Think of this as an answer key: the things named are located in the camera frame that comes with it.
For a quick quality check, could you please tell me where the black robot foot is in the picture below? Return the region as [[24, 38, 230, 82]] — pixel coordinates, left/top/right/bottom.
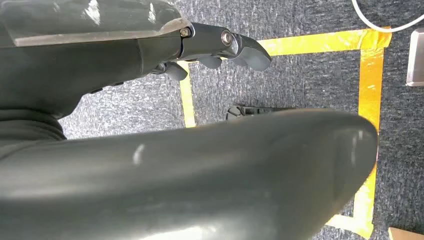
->
[[226, 104, 292, 121]]

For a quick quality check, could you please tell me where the robot left arm ribbed sleeve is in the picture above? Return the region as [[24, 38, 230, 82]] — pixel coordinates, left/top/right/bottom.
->
[[0, 109, 67, 150]]

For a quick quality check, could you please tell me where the yellow floor tape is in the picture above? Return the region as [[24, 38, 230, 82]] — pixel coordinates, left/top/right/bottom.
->
[[177, 27, 393, 240]]

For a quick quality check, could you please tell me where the white plug cable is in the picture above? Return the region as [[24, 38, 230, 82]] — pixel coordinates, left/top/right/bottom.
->
[[351, 0, 424, 34]]

